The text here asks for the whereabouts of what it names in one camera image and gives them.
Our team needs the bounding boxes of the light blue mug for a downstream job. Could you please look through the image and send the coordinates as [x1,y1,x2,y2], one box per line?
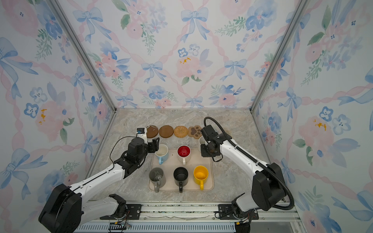
[155,144,169,165]

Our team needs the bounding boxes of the dark wooden coaster white marks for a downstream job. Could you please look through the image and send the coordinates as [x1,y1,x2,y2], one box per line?
[146,125,159,138]

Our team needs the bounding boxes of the plain brown wooden coaster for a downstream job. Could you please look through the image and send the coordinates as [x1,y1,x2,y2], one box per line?
[159,125,174,138]

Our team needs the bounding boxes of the cork paw print coaster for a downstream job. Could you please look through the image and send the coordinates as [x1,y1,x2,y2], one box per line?
[188,125,202,139]

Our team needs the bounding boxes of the yellow mug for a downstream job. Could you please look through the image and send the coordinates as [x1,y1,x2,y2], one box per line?
[193,166,209,190]

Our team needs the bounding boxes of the grey mug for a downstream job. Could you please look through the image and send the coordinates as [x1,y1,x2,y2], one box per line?
[149,168,166,193]

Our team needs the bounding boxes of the rattan woven round coaster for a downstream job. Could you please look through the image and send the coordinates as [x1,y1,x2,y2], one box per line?
[173,126,188,138]

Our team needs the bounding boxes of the white mug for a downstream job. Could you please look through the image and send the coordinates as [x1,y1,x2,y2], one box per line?
[199,136,207,145]

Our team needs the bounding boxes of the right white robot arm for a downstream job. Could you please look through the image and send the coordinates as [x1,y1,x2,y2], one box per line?
[201,125,294,218]

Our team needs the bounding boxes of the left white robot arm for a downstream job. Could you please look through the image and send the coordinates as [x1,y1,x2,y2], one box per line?
[38,137,159,233]

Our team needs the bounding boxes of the red mug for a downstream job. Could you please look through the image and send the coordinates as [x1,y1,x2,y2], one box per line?
[177,145,191,166]

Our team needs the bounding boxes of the beige serving tray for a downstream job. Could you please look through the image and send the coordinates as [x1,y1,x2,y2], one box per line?
[148,149,214,193]

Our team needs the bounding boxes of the black mug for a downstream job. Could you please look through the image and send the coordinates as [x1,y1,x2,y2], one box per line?
[173,167,188,193]

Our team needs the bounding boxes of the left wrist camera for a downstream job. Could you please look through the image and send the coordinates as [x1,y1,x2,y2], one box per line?
[137,128,147,137]

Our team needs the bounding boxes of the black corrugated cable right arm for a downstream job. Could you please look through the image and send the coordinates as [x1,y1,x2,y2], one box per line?
[203,116,295,211]

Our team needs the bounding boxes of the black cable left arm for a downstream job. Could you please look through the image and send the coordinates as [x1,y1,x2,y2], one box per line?
[109,136,138,167]

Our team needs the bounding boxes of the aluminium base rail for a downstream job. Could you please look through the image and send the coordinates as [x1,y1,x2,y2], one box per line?
[73,203,306,233]

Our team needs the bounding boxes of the aluminium corner frame post left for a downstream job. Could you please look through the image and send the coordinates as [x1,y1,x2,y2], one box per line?
[46,1,117,113]

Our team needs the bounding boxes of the aluminium corner frame post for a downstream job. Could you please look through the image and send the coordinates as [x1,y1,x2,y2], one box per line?
[46,1,117,113]
[250,0,309,114]

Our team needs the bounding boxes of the aluminium corner frame post right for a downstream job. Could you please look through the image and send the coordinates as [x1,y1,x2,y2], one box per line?
[250,0,309,114]

